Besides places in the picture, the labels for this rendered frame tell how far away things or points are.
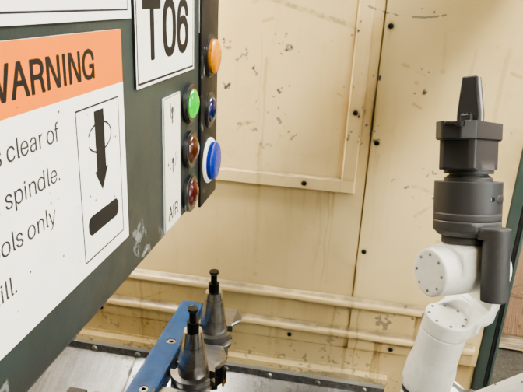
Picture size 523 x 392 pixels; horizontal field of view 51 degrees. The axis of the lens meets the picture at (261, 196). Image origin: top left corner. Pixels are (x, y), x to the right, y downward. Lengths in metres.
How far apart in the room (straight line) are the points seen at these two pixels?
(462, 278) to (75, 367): 1.05
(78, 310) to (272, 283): 1.04
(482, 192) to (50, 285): 0.61
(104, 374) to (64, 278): 1.25
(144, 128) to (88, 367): 1.24
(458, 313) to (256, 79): 0.60
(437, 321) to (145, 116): 0.60
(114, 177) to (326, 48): 0.87
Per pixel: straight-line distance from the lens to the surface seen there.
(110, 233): 0.28
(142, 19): 0.30
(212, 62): 0.41
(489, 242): 0.75
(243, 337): 1.38
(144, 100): 0.30
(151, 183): 0.32
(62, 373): 1.53
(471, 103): 0.79
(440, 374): 0.86
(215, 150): 0.42
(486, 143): 0.78
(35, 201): 0.22
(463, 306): 0.86
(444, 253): 0.75
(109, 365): 1.50
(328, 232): 1.21
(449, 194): 0.76
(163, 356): 0.85
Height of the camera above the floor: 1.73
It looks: 20 degrees down
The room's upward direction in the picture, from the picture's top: 3 degrees clockwise
